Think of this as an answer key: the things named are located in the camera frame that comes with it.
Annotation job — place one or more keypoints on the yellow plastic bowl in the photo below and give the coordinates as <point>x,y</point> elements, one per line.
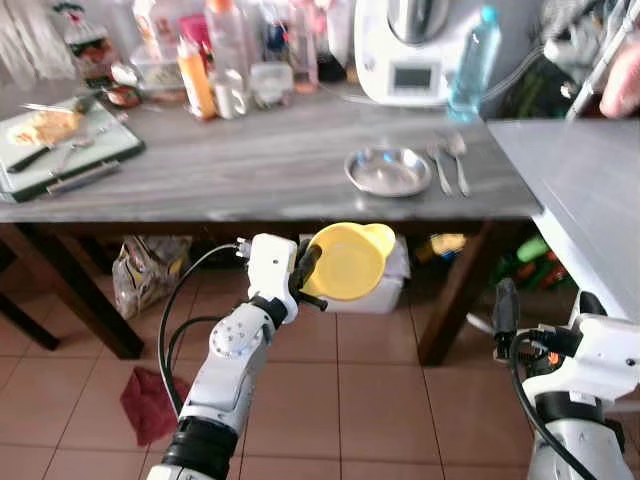
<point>350,262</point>

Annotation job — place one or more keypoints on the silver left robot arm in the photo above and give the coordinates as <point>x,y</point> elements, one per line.
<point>225,370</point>

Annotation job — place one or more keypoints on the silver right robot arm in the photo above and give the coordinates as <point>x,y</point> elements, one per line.
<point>570,450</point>

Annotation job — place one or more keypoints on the green bottle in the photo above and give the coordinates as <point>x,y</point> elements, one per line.
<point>532,262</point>

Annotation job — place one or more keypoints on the white plastic box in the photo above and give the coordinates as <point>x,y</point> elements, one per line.
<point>390,285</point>

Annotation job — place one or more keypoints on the grey wooden table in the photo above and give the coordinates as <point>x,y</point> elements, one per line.
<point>270,160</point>

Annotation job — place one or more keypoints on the steel plate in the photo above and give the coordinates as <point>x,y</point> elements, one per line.
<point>388,172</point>

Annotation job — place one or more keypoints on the printed shopping bag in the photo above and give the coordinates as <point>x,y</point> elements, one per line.
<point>145,275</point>

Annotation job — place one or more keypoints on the steel fork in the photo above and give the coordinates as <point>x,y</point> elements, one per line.
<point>440,170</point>

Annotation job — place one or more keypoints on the steel spoon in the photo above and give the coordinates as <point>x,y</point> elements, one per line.
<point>458,150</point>

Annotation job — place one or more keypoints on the clear glass jar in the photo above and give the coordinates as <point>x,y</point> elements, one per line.
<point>271,85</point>

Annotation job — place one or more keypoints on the white mug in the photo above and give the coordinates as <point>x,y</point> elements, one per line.
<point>231,95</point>

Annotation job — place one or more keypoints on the red cloth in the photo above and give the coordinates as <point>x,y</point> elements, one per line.
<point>150,405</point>

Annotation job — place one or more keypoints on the orange sauce bottle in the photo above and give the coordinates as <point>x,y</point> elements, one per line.
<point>197,90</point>

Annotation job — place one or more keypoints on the pink bottle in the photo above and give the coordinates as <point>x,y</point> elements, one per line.
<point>304,50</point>

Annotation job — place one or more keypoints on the white kitchen machine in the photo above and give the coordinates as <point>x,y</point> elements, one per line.
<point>410,70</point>

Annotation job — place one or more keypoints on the green cutting board tray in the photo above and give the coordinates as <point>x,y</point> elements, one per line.
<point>100,150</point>

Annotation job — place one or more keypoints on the tall clear bottle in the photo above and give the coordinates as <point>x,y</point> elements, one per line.
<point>227,40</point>

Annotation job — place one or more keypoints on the clear blue water bottle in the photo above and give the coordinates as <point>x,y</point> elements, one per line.
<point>472,70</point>

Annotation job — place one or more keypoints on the small dark bowl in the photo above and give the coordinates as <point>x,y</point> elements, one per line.
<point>125,97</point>

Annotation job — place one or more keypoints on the bread slice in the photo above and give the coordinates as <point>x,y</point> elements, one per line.
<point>45,127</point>

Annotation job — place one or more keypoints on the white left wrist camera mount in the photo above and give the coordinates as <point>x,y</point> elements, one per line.
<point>270,270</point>

